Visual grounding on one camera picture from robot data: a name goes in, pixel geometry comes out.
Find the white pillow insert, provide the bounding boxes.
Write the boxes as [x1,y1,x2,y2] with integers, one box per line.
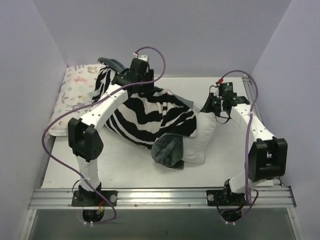
[182,103,217,164]

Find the zebra pillowcase with grey lining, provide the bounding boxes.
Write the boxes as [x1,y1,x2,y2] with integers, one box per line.
[91,57,198,171]

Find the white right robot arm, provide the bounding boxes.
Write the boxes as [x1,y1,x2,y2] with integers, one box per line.
[202,79,288,205]

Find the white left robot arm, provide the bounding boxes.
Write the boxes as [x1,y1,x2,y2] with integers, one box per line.
[67,55,154,206]

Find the floral animal print pillow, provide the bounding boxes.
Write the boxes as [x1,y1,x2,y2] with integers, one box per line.
[50,64,105,122]

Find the thin black cable loop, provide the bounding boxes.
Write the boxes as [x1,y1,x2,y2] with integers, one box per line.
[214,109,233,125]

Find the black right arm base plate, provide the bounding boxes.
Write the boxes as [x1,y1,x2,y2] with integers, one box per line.
[206,189,248,207]

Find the aluminium front rail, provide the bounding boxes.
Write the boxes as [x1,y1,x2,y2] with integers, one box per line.
[28,185,296,210]

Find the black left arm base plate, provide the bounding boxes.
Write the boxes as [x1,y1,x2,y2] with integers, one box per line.
[71,190,118,207]

